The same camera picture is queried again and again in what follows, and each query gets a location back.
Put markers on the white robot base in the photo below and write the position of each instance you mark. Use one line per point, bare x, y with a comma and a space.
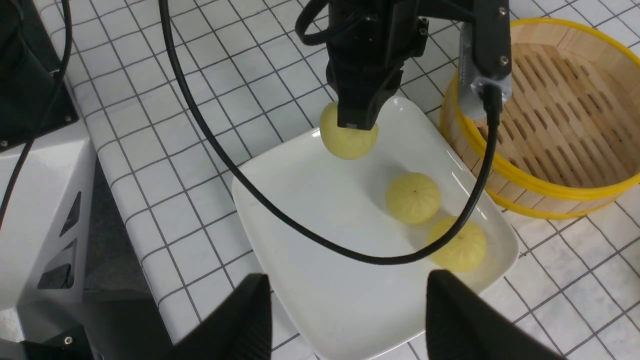
47, 169

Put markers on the yellow steamed bun front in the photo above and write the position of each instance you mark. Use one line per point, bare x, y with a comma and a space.
413, 198

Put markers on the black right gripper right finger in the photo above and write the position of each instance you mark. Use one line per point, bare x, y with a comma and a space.
459, 325

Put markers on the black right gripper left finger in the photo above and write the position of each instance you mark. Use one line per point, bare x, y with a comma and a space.
240, 328

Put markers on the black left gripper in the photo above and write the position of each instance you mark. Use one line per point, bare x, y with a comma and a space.
365, 66

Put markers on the yellow-rimmed bamboo steamer basket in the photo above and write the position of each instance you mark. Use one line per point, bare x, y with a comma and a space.
568, 141

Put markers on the yellow steamed bun back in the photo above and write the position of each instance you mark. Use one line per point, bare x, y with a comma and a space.
345, 143

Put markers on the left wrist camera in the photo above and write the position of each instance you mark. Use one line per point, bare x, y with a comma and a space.
485, 55

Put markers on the yellow steamed bun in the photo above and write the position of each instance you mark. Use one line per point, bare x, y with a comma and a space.
465, 252
413, 198
345, 143

